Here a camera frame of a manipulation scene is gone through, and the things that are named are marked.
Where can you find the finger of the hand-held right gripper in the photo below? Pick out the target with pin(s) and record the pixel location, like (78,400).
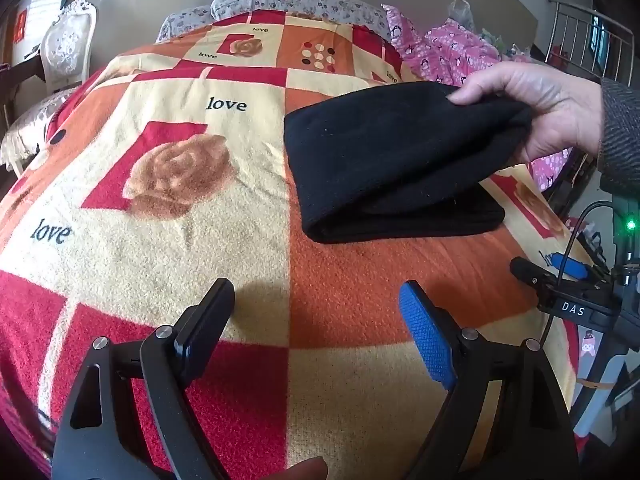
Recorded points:
(527,270)
(575,267)

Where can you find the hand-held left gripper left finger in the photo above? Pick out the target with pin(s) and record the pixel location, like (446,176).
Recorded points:
(210,320)

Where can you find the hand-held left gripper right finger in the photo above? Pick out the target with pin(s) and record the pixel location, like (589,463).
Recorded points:
(425,330)

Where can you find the black pants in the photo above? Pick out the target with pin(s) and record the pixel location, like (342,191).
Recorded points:
(390,160)

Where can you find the another person's forearm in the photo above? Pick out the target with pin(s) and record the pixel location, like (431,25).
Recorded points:
(622,135)

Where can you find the person's left hand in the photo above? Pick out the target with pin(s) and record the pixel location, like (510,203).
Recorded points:
(305,471)

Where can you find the printed rose check blanket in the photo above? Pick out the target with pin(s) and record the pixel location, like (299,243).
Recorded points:
(175,240)

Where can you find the pink penguin print quilt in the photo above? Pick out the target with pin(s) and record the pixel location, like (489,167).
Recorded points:
(440,55)

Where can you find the metal railing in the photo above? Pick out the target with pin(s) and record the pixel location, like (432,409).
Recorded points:
(580,35)

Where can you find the clear plastic bag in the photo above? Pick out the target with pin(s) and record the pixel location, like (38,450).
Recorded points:
(460,12)

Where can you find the cream lace cloth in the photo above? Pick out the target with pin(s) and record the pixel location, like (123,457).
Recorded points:
(27,125)

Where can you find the small floral pillow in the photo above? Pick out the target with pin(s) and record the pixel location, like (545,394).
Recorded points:
(182,20)

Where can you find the white carved chair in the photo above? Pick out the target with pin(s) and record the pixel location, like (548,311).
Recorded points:
(67,40)

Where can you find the large floral pillow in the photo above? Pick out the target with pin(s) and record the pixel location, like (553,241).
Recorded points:
(300,2)

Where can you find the red window paper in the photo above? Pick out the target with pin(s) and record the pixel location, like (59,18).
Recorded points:
(21,25)

